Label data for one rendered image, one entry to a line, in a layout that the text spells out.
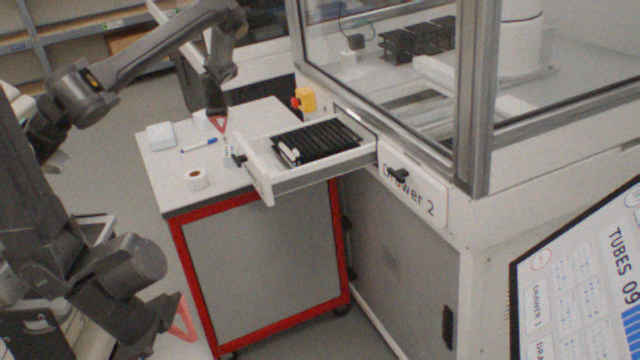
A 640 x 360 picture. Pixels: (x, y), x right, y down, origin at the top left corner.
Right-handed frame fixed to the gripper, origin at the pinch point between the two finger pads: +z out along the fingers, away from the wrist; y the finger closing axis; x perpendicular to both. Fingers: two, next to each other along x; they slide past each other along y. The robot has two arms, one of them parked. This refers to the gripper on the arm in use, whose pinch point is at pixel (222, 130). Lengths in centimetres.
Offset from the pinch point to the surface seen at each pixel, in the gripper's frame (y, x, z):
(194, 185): -17.6, 9.8, 8.5
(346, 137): -24.8, -37.5, -3.4
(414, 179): -52, -50, -4
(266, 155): -16.2, -13.5, 3.0
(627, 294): -115, -58, -25
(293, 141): -22.2, -22.4, -3.5
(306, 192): -11.7, -23.9, 21.7
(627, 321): -119, -57, -25
